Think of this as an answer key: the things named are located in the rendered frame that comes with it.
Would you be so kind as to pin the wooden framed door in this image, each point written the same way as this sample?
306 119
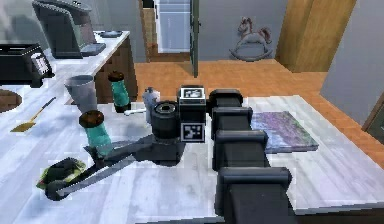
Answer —
375 121

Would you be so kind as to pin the white cupboard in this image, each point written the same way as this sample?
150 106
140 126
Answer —
173 26

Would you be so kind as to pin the dark green room door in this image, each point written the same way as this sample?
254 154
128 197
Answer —
194 36

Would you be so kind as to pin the brown kitchen counter cupboard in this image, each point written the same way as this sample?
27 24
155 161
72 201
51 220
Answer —
116 60

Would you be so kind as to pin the small white utensil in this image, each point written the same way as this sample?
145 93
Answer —
135 112

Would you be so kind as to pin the black toaster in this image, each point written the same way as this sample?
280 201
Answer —
18 65

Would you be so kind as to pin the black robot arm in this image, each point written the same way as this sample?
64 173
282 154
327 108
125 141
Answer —
250 156

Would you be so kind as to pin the grey cup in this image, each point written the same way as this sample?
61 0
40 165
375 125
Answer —
82 91

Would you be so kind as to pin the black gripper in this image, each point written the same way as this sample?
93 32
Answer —
165 121

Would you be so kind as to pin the brown bowl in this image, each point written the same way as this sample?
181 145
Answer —
8 100

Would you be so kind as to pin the white bottle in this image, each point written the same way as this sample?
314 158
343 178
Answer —
150 100

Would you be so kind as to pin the grey rocking horse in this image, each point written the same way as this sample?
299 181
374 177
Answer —
251 38

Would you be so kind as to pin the green cartoon cookie box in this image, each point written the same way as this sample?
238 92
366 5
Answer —
75 165

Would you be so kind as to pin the black coffee machine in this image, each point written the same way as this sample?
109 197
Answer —
65 28

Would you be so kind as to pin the teal shaker with dark lid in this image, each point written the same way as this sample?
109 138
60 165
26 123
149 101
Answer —
119 91
96 133

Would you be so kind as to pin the tall wooden cupboard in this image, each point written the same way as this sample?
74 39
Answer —
310 33

